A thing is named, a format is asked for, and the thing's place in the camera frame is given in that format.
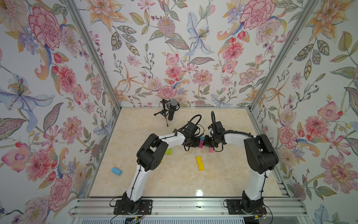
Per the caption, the lime green block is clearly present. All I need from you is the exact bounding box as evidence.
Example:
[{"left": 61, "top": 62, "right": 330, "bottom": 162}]
[{"left": 165, "top": 148, "right": 172, "bottom": 155}]

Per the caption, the yellow block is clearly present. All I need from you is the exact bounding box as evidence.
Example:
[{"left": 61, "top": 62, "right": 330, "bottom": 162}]
[{"left": 196, "top": 156, "right": 205, "bottom": 171}]

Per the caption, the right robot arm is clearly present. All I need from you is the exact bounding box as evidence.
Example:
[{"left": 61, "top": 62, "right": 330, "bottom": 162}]
[{"left": 203, "top": 121, "right": 279, "bottom": 215}]

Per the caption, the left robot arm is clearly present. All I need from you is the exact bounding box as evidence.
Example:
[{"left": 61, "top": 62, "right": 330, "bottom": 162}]
[{"left": 122, "top": 122, "right": 202, "bottom": 213}]

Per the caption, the black mesh microphone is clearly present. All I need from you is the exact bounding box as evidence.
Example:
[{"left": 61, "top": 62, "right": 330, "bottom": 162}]
[{"left": 167, "top": 99, "right": 180, "bottom": 121}]

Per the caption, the black microphone tripod stand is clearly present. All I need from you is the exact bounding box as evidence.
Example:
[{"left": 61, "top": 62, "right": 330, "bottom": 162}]
[{"left": 154, "top": 99, "right": 173, "bottom": 126}]

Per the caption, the light blue block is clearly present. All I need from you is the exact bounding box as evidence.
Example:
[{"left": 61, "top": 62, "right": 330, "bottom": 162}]
[{"left": 112, "top": 167, "right": 123, "bottom": 175}]

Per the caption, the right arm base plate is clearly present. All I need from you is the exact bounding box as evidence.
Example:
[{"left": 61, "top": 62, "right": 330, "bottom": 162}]
[{"left": 223, "top": 198, "right": 267, "bottom": 216}]

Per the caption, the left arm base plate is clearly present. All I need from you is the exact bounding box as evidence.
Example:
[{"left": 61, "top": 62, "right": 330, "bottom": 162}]
[{"left": 113, "top": 199, "right": 153, "bottom": 215}]

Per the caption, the aluminium front rail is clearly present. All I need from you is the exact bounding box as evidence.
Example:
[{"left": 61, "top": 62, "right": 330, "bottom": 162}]
[{"left": 69, "top": 197, "right": 308, "bottom": 217}]

